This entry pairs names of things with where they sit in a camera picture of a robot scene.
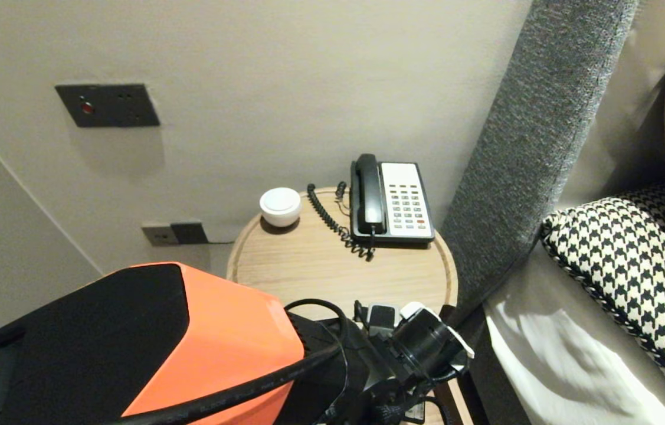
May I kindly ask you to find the white bed sheet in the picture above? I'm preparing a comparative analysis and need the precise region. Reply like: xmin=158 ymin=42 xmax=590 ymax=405
xmin=483 ymin=242 xmax=665 ymax=425

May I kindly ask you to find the grey upholstered headboard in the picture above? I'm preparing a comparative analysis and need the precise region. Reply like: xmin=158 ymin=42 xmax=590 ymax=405
xmin=438 ymin=0 xmax=640 ymax=322

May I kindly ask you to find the round wooden nightstand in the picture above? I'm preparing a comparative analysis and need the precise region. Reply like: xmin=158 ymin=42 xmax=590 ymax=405
xmin=226 ymin=187 xmax=458 ymax=331

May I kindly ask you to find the black and white desk telephone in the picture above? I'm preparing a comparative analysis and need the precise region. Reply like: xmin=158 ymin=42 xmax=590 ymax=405
xmin=349 ymin=161 xmax=435 ymax=246

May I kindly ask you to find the houndstooth black and white pillow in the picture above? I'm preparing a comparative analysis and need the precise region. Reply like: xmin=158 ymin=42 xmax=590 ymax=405
xmin=542 ymin=180 xmax=665 ymax=421

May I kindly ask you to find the black coiled telephone cord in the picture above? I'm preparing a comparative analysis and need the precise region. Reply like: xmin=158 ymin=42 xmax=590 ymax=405
xmin=307 ymin=182 xmax=375 ymax=262

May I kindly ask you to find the black telephone handset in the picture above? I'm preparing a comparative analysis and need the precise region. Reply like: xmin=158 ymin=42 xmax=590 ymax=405
xmin=355 ymin=153 xmax=386 ymax=235

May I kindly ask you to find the white round puck device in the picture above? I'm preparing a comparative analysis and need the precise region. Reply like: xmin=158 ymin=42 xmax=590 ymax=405
xmin=260 ymin=188 xmax=302 ymax=228

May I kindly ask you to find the beige upholstered headboard panel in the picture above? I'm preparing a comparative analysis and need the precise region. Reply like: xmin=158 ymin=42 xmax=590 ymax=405
xmin=556 ymin=0 xmax=665 ymax=210

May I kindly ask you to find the dark wall switch panel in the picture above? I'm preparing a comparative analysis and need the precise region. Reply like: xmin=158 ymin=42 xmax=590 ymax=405
xmin=55 ymin=84 xmax=160 ymax=128

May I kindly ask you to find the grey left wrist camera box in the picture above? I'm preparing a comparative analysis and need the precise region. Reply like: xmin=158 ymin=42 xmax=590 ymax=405
xmin=368 ymin=304 xmax=398 ymax=337

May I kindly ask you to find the dark grey bed base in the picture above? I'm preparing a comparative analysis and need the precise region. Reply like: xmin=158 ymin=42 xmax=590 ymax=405
xmin=456 ymin=307 xmax=525 ymax=425

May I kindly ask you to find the grey wall socket plate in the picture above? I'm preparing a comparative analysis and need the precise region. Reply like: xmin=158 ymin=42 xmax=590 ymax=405
xmin=142 ymin=223 xmax=179 ymax=247

